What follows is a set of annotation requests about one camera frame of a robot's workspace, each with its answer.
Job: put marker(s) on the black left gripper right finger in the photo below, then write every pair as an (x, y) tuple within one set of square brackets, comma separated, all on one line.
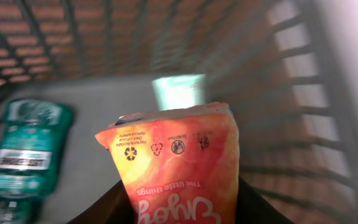
[(254, 209)]

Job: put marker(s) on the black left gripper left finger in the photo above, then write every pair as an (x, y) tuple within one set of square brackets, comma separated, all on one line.
[(114, 207)]

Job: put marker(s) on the orange tissue packet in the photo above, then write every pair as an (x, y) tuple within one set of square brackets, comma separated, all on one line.
[(178, 166)]

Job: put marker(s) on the teal Listerine mouthwash bottle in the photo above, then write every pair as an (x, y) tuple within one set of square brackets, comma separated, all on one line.
[(30, 156)]

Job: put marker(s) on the light teal snack packet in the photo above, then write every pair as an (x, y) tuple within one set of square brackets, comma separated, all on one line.
[(181, 91)]

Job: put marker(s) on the grey plastic mesh basket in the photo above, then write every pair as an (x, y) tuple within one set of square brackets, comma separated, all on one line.
[(270, 61)]

